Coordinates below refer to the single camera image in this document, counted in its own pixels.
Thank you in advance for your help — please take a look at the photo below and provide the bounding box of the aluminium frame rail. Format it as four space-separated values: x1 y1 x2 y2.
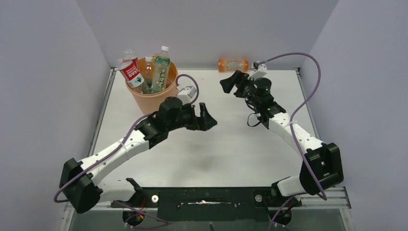
64 186 351 212

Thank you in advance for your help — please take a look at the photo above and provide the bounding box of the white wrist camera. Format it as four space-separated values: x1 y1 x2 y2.
177 86 197 105
248 62 267 80

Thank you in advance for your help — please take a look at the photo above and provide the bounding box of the green label clear bottle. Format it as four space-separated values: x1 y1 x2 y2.
151 46 171 93

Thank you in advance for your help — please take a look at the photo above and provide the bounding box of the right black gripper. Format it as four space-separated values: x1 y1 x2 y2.
220 71 260 108

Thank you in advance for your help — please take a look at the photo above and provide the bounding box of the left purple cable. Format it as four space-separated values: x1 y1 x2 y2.
53 74 200 230

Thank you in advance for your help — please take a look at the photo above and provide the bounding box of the orange drink bottle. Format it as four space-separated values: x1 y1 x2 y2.
218 59 249 72

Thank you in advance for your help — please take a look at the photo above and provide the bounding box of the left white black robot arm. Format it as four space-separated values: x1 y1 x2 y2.
54 97 217 214

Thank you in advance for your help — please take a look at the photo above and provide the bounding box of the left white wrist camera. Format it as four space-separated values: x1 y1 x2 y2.
177 86 197 105

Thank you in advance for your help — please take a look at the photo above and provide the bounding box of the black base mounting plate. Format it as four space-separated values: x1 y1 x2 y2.
111 186 302 230

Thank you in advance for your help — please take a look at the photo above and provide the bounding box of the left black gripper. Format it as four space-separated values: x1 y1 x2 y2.
167 102 217 131

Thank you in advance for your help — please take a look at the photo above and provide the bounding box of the orange plastic bin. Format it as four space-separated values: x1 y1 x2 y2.
125 62 178 115

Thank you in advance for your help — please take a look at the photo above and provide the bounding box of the dark green label bottle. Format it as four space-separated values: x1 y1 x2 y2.
141 56 154 94

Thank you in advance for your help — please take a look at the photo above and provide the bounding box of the red green label bottle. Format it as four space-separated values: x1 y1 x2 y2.
117 49 146 93

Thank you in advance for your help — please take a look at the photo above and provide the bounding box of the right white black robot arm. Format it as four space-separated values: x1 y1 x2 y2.
220 71 344 205

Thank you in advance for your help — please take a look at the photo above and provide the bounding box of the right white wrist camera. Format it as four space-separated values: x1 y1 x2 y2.
248 62 267 80

